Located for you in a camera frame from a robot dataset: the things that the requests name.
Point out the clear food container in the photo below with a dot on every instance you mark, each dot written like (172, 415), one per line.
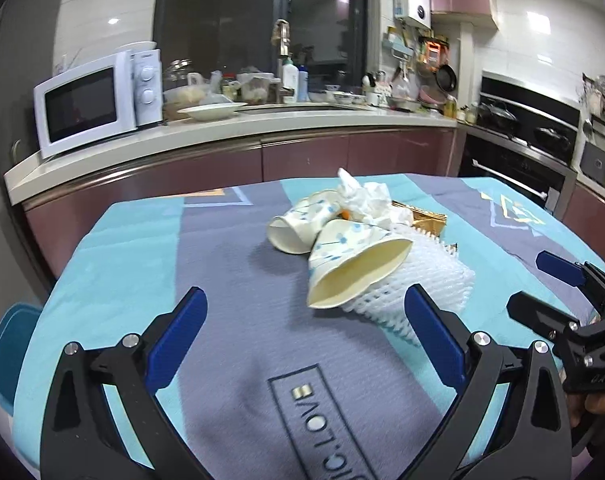
(256, 89)

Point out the person's right hand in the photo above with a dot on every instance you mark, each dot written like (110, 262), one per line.
(580, 407)

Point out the black cooking pot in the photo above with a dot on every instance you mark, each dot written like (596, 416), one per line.
(552, 140)

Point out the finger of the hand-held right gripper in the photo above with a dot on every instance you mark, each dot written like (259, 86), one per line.
(540, 312)
(560, 266)

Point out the pink bowls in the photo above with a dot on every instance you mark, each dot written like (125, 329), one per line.
(431, 95)

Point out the glass jar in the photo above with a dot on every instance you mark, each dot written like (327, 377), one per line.
(178, 74)

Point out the white foam fruit net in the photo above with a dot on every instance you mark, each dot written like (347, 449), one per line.
(432, 270)

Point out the orange packet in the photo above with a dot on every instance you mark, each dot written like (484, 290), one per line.
(433, 52)

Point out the white detergent bottle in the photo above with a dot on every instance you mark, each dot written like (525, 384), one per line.
(289, 80)

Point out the wall utensil rack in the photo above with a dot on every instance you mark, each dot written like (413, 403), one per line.
(407, 45)

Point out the black built-in stove oven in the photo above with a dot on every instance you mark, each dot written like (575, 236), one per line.
(512, 165)

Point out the white plate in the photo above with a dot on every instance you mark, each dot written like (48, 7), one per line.
(210, 110)

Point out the pink base cabinets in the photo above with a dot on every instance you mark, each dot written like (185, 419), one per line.
(302, 155)

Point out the white microwave oven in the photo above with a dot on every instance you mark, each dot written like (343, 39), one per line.
(82, 105)

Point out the dark kitchen window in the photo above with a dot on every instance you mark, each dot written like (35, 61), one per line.
(232, 15)

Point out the plastic bag of food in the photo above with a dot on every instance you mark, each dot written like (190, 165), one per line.
(185, 100)

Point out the grey appliance box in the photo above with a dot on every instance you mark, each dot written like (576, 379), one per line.
(596, 162)

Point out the gold snack wrapper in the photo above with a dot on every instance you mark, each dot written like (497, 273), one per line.
(427, 220)

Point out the blue plastic bin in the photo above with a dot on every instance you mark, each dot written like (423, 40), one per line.
(7, 350)

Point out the metal kitchen faucet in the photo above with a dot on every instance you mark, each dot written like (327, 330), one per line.
(281, 35)

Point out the black frying pan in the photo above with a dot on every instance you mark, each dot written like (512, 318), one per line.
(445, 79)

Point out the orange peel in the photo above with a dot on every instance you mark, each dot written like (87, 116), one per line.
(346, 215)

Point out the blue capped bottle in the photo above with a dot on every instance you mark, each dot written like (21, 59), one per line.
(303, 85)

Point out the black wok with lid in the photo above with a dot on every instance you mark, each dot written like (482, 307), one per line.
(495, 116)

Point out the floral paper cup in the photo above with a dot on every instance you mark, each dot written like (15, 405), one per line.
(297, 225)
(347, 245)

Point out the white tissue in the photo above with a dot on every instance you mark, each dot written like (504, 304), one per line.
(365, 195)

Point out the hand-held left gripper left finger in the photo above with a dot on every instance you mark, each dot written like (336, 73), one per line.
(175, 340)

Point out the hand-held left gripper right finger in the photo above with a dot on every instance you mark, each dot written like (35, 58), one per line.
(435, 340)

